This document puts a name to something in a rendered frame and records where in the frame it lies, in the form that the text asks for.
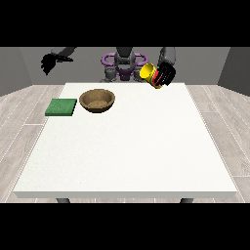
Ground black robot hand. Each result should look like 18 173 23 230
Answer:
40 53 74 76
155 62 177 87

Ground brown wooden bowl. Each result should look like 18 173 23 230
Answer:
78 88 116 114

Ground green square pad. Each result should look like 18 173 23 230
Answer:
44 98 78 117

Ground yellow cup with melon print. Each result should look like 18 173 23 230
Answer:
139 62 165 90

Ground grey robot trunk purple rings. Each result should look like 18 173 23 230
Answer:
99 47 149 84

